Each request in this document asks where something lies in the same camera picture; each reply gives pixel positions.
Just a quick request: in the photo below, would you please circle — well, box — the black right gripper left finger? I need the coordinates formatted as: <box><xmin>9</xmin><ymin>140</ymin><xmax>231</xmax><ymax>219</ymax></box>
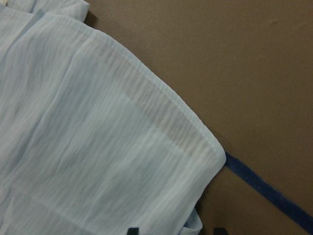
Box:
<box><xmin>127</xmin><ymin>227</ymin><xmax>139</xmax><ymax>235</ymax></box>

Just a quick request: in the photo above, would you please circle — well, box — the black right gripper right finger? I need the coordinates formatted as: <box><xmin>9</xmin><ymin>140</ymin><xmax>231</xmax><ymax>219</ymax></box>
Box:
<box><xmin>213</xmin><ymin>227</ymin><xmax>228</xmax><ymax>235</ymax></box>

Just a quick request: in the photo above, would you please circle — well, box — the light blue button shirt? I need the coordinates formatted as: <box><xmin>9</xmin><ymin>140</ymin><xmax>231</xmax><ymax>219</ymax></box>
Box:
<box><xmin>0</xmin><ymin>0</ymin><xmax>225</xmax><ymax>235</ymax></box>

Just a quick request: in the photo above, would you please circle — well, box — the brown paper table cover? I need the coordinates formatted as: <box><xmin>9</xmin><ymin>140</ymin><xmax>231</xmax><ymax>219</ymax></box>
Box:
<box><xmin>83</xmin><ymin>0</ymin><xmax>313</xmax><ymax>235</ymax></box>

